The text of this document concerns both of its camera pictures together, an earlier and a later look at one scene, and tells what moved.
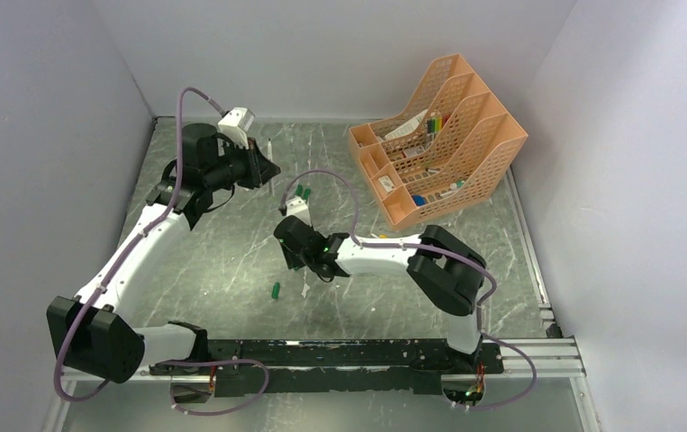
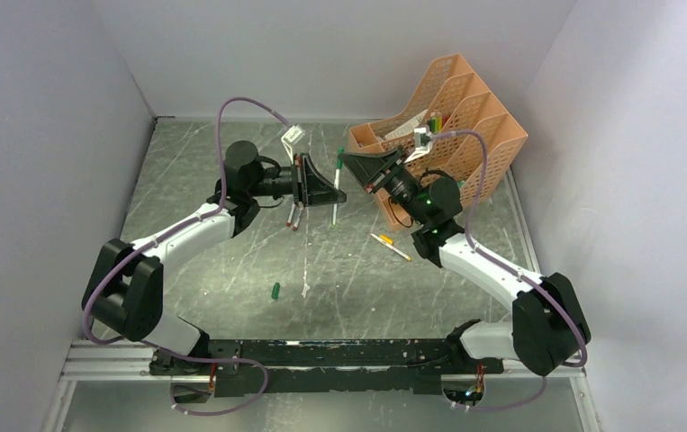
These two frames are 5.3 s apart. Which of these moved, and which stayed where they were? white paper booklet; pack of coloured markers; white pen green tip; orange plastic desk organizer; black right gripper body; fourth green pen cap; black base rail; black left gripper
Moved: white pen green tip; black left gripper; black right gripper body
Stayed: white paper booklet; orange plastic desk organizer; pack of coloured markers; black base rail; fourth green pen cap
